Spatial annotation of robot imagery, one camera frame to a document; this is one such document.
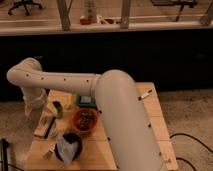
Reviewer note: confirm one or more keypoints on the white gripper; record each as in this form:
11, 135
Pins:
32, 106

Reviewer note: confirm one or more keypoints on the paper cup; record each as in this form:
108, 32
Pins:
59, 109

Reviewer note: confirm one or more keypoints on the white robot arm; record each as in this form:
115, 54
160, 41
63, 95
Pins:
132, 138

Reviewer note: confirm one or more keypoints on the black pen on table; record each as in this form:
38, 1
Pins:
49, 128

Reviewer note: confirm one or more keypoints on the black stand left edge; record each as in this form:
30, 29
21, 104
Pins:
3, 152

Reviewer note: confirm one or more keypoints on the green book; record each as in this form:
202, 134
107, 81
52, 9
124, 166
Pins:
85, 101

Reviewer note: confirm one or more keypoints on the dark bowl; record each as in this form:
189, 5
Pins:
70, 137

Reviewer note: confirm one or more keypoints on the terracotta bowl with contents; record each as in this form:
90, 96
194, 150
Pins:
84, 120

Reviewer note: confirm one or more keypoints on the white crumpled cloth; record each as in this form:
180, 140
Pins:
66, 150

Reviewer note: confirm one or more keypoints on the red dish on shelf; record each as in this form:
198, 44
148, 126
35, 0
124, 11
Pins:
84, 21

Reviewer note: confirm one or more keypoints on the black office chair left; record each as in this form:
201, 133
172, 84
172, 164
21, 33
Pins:
24, 3

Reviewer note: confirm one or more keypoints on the black and white marker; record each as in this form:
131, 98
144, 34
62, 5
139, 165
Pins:
146, 94

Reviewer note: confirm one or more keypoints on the wooden post left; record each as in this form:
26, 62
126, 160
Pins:
64, 14

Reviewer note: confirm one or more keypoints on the wooden post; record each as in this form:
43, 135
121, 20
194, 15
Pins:
64, 14
125, 13

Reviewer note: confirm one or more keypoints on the wooden post middle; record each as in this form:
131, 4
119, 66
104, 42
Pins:
125, 13

